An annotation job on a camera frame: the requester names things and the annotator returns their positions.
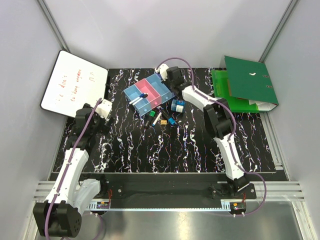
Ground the purple cable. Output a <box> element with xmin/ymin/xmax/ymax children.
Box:
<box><xmin>159</xmin><ymin>57</ymin><xmax>267</xmax><ymax>217</ymax></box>
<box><xmin>43</xmin><ymin>97</ymin><xmax>106</xmax><ymax>238</ymax></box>

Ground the white dry-erase board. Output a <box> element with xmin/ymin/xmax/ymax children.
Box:
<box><xmin>40</xmin><ymin>50</ymin><xmax>108</xmax><ymax>118</ymax></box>

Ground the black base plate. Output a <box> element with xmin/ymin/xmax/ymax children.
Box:
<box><xmin>74</xmin><ymin>172</ymin><xmax>257</xmax><ymax>201</ymax></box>

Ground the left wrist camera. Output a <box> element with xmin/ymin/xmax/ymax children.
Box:
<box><xmin>95</xmin><ymin>99</ymin><xmax>112</xmax><ymax>120</ymax></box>

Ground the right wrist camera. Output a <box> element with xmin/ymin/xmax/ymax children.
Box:
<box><xmin>154</xmin><ymin>63</ymin><xmax>169</xmax><ymax>81</ymax></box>

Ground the green plastic folder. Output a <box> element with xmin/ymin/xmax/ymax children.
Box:
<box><xmin>211</xmin><ymin>70</ymin><xmax>259</xmax><ymax>113</ymax></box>

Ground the light blue capped marker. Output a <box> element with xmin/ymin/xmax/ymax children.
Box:
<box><xmin>152</xmin><ymin>111</ymin><xmax>162</xmax><ymax>127</ymax></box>

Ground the pink bin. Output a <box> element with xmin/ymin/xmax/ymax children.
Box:
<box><xmin>135</xmin><ymin>78</ymin><xmax>162</xmax><ymax>109</ymax></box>

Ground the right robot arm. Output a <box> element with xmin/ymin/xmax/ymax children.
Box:
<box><xmin>163</xmin><ymin>66</ymin><xmax>250</xmax><ymax>199</ymax></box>

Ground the light blue bin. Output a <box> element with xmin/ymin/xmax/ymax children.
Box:
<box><xmin>123</xmin><ymin>85</ymin><xmax>152</xmax><ymax>117</ymax></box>

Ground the green capped black highlighter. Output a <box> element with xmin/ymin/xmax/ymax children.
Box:
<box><xmin>144</xmin><ymin>110</ymin><xmax>156</xmax><ymax>129</ymax></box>

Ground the blue white marker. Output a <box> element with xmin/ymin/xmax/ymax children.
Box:
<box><xmin>129</xmin><ymin>93</ymin><xmax>148</xmax><ymax>105</ymax></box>

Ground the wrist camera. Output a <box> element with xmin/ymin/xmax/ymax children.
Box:
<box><xmin>95</xmin><ymin>99</ymin><xmax>112</xmax><ymax>120</ymax></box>
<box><xmin>154</xmin><ymin>63</ymin><xmax>169</xmax><ymax>81</ymax></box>

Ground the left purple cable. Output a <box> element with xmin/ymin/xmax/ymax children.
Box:
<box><xmin>43</xmin><ymin>97</ymin><xmax>106</xmax><ymax>238</ymax></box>

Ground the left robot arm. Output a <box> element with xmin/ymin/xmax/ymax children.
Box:
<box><xmin>33</xmin><ymin>99</ymin><xmax>113</xmax><ymax>240</ymax></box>

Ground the blue capped black marker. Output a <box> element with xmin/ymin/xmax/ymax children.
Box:
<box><xmin>161</xmin><ymin>109</ymin><xmax>176</xmax><ymax>126</ymax></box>

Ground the green ring binder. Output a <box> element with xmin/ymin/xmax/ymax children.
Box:
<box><xmin>224</xmin><ymin>56</ymin><xmax>279</xmax><ymax>112</ymax></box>

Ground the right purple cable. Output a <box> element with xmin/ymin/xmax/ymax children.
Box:
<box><xmin>159</xmin><ymin>57</ymin><xmax>267</xmax><ymax>217</ymax></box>

